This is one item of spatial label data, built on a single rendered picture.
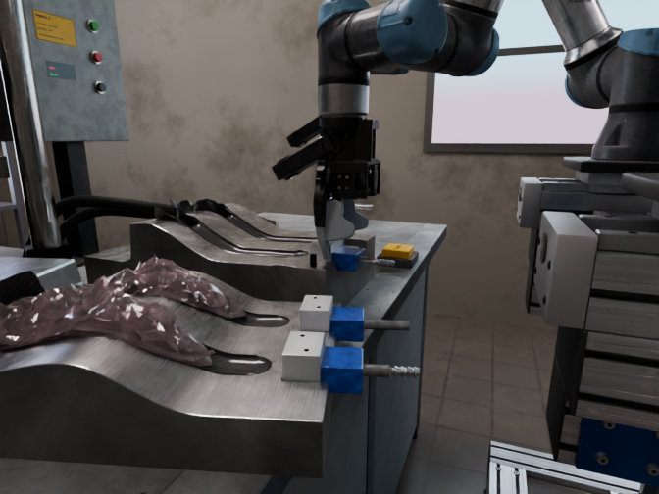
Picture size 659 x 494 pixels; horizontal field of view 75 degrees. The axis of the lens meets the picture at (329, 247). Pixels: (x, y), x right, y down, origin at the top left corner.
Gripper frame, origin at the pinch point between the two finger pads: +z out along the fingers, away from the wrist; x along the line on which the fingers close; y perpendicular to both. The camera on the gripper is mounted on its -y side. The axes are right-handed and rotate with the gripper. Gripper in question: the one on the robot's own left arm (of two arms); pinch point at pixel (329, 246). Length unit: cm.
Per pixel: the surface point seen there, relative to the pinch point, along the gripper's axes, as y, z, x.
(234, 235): -21.6, 1.1, 5.2
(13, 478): -10.6, 10.7, -44.4
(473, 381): 21, 91, 124
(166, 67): -203, -65, 194
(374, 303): 6.3, 10.6, 5.1
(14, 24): -72, -40, 4
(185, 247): -23.2, 0.8, -6.9
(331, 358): 11.2, 3.7, -27.2
